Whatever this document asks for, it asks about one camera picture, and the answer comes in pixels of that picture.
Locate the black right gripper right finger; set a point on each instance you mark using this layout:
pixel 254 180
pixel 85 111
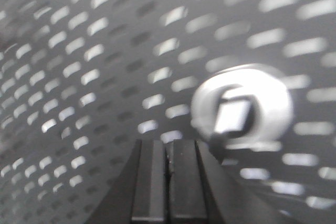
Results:
pixel 201 192

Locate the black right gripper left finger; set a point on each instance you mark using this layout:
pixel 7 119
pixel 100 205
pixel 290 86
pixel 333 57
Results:
pixel 139 194

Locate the black perforated pegboard panel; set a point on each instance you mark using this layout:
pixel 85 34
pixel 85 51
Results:
pixel 83 80

